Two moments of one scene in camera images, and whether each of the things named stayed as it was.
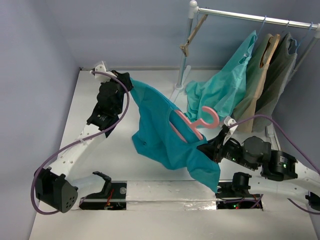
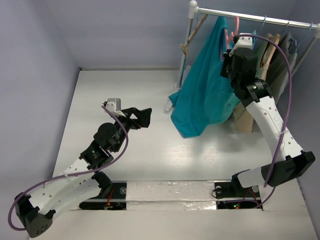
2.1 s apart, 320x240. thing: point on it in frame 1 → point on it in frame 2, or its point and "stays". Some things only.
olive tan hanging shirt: [245, 108] stays
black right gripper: [217, 146] → [225, 69]
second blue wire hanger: [302, 40] stays
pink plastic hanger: [194, 125] → [229, 39]
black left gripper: [124, 78] → [142, 117]
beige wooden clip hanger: [185, 47] stays
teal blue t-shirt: [158, 145] → [206, 97]
